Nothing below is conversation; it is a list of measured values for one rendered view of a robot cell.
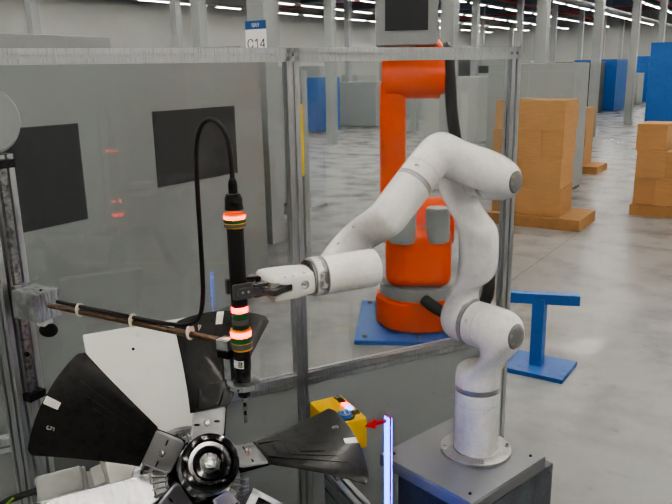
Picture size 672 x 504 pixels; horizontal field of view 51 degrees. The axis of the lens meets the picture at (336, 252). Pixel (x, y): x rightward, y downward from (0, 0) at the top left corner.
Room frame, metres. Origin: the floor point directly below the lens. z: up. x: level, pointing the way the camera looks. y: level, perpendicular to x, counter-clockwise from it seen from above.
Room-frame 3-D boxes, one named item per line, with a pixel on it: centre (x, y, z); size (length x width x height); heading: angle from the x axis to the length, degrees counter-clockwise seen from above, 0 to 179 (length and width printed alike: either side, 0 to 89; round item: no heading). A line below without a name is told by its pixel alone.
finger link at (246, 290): (1.32, 0.17, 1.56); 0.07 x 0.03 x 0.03; 116
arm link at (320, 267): (1.42, 0.04, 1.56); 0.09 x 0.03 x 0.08; 26
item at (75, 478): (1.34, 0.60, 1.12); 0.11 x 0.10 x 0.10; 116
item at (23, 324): (1.67, 0.79, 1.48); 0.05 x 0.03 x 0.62; 151
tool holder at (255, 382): (1.35, 0.21, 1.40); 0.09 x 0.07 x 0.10; 61
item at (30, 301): (1.64, 0.75, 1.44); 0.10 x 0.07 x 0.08; 61
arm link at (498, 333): (1.70, -0.39, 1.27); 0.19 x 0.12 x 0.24; 38
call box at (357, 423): (1.77, 0.00, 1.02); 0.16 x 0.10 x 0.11; 26
